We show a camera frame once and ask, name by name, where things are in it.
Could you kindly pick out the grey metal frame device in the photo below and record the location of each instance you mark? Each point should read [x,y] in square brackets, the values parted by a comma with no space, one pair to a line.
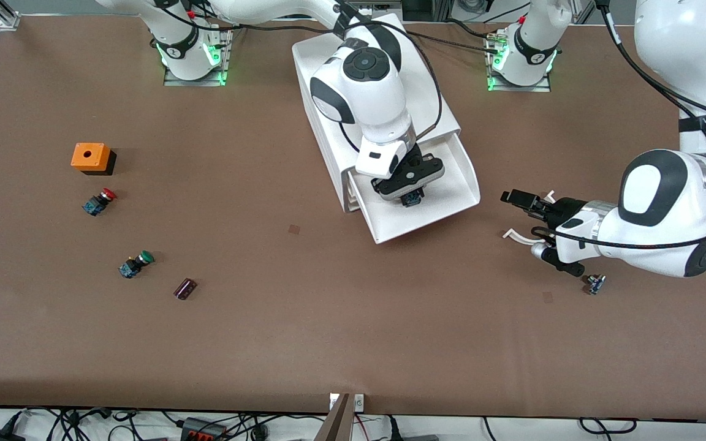
[387,7]

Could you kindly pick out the red push button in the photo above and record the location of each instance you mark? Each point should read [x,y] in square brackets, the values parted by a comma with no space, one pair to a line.
[97,203]

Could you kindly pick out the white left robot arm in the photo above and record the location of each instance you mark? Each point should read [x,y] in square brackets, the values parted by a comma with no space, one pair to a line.
[659,202]

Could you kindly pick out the small blue metal component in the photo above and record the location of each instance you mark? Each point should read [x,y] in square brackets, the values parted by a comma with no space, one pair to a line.
[596,285]

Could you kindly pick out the aluminium corner post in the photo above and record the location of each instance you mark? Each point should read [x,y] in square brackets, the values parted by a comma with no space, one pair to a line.
[8,21]

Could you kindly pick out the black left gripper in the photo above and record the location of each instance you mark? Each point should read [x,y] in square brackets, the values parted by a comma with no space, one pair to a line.
[562,209]

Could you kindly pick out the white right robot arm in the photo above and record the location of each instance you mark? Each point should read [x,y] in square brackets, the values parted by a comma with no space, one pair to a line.
[365,98]

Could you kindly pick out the white drawer with button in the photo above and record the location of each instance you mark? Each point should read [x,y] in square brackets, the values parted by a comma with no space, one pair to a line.
[445,202]

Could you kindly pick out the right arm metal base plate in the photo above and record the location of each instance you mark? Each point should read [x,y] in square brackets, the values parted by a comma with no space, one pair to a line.
[175,81]

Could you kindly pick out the white empty drawer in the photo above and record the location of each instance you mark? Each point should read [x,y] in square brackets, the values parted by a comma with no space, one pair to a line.
[355,204]
[352,190]

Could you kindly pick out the dark purple cylinder component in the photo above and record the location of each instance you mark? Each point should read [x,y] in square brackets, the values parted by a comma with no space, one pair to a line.
[185,289]

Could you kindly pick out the orange box with hole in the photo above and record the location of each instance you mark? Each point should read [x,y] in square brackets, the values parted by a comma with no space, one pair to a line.
[89,156]

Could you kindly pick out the brown wooden bar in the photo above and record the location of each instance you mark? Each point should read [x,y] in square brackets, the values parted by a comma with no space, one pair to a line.
[336,425]

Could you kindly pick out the green push button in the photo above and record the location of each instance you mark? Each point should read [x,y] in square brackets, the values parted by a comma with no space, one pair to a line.
[132,266]

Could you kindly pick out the yellow push button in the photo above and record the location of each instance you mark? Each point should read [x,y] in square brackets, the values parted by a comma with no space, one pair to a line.
[412,199]

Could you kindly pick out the white metal bracket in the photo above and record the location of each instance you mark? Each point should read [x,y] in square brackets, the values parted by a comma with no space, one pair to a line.
[359,402]

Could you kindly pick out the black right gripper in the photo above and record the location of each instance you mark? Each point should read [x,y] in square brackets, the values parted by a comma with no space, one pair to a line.
[404,199]

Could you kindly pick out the white drawer cabinet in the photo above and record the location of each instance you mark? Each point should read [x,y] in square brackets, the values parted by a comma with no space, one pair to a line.
[304,61]

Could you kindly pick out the black orange power strip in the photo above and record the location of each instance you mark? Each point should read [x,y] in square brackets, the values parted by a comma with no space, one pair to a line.
[203,429]

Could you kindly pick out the white curved plastic strip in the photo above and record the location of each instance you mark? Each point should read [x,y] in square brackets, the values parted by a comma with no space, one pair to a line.
[512,234]

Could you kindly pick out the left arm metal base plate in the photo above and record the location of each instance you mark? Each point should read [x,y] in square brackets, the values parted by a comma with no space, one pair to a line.
[540,89]

